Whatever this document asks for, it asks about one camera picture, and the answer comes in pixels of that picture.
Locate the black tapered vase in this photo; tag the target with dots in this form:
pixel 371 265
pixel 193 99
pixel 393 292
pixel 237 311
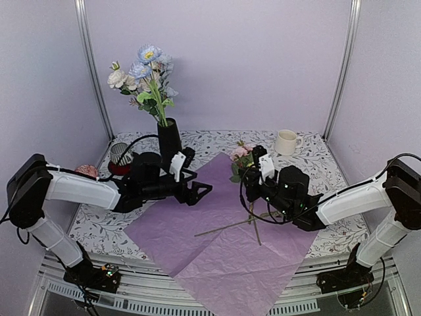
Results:
pixel 169 141

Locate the striped grey teacup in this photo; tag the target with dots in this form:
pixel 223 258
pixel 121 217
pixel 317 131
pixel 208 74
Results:
pixel 121 154

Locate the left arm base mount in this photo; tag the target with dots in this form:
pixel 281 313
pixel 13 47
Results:
pixel 105 278

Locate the right aluminium frame post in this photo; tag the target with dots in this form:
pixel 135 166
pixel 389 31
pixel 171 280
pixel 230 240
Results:
pixel 350 39

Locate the cream ceramic mug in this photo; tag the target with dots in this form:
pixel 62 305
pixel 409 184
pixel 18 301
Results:
pixel 287 142

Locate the floral patterned tablecloth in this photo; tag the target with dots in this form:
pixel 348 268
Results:
pixel 102 231

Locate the aluminium frame post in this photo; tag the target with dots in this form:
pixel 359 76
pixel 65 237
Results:
pixel 350 39
pixel 81 16

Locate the blue poppy flower stem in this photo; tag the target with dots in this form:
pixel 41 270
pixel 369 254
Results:
pixel 142 67

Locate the pink rose flower stem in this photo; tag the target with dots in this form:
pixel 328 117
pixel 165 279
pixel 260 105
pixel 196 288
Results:
pixel 241 158

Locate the light blue flower stem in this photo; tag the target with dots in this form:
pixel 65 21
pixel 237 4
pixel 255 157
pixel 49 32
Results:
pixel 163 68

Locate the purple pink wrapping paper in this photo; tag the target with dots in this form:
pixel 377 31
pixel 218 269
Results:
pixel 166 234

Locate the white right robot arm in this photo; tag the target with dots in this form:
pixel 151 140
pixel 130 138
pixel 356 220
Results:
pixel 397 187

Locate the aluminium front rail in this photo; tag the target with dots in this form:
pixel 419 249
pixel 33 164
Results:
pixel 146 290

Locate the red lacquer saucer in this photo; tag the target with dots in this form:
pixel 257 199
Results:
pixel 118 170

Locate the left aluminium frame post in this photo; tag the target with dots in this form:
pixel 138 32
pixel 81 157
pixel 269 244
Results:
pixel 81 16

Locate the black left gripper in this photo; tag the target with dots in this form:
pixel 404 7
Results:
pixel 193 199

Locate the yellow small flower sprig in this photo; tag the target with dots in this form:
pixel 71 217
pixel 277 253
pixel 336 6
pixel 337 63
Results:
pixel 253 221

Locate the white rose flower stem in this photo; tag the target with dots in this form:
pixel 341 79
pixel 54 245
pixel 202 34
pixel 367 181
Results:
pixel 119 80

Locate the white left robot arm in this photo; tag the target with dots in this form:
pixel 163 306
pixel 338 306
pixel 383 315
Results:
pixel 36 181

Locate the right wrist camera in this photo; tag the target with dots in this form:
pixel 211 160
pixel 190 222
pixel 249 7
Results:
pixel 263 163

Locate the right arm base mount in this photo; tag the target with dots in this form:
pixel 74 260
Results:
pixel 350 276

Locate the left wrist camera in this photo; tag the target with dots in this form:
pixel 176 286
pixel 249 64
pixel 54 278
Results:
pixel 181 160

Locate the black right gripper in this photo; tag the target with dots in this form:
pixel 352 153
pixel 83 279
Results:
pixel 251 185

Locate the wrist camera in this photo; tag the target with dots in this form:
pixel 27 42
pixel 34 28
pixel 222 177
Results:
pixel 181 160
pixel 263 163

